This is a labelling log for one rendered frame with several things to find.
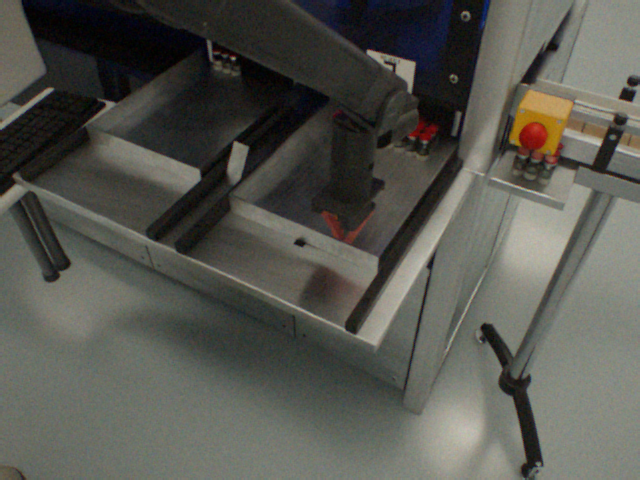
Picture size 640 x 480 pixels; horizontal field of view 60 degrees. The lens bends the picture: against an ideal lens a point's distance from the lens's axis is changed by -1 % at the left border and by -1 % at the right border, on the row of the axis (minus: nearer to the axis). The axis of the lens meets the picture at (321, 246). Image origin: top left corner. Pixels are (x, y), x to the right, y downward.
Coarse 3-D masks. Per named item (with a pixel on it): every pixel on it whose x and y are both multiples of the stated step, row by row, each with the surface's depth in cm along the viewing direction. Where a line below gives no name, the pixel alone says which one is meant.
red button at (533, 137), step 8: (528, 128) 83; (536, 128) 82; (544, 128) 83; (520, 136) 84; (528, 136) 83; (536, 136) 82; (544, 136) 82; (528, 144) 84; (536, 144) 83; (544, 144) 83
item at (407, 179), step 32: (320, 128) 105; (288, 160) 98; (320, 160) 98; (384, 160) 98; (416, 160) 98; (448, 160) 94; (256, 192) 92; (288, 192) 92; (384, 192) 92; (416, 192) 92; (288, 224) 84; (320, 224) 87; (384, 224) 87; (352, 256) 81; (384, 256) 80
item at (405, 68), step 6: (372, 54) 91; (378, 54) 91; (384, 54) 90; (378, 60) 91; (390, 60) 90; (396, 60) 90; (402, 60) 89; (408, 60) 89; (390, 66) 91; (402, 66) 90; (408, 66) 89; (414, 66) 89; (396, 72) 91; (402, 72) 91; (408, 72) 90; (414, 72) 90; (408, 78) 91; (408, 84) 91; (408, 90) 92
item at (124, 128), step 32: (192, 64) 119; (128, 96) 107; (160, 96) 113; (192, 96) 112; (224, 96) 112; (256, 96) 112; (288, 96) 108; (96, 128) 99; (128, 128) 105; (160, 128) 105; (192, 128) 105; (224, 128) 105; (256, 128) 102; (160, 160) 95; (192, 160) 98
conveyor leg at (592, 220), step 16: (592, 192) 105; (592, 208) 106; (608, 208) 104; (576, 224) 112; (592, 224) 108; (576, 240) 112; (592, 240) 111; (576, 256) 115; (560, 272) 120; (576, 272) 118; (560, 288) 122; (544, 304) 128; (560, 304) 126; (544, 320) 131; (528, 336) 138; (544, 336) 135; (528, 352) 141; (512, 368) 149; (528, 368) 146
